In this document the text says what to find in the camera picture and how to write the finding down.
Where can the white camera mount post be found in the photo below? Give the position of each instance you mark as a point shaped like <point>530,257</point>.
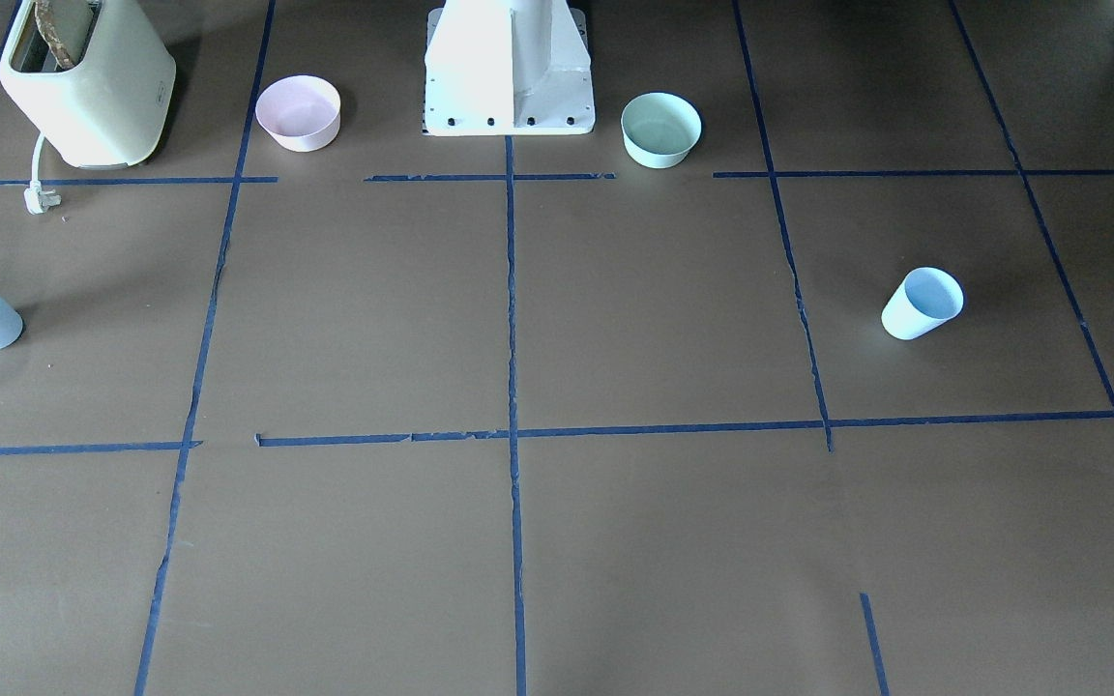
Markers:
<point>507,68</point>

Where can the mint green bowl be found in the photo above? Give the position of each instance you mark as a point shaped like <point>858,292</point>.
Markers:
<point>659,129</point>

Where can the cream white toaster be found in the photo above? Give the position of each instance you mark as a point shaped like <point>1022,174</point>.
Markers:
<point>107,111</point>

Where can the toast slice in toaster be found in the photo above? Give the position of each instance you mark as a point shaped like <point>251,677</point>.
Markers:
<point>65,27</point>

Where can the pink bowl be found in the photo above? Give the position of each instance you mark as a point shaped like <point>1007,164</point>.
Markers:
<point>301,112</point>

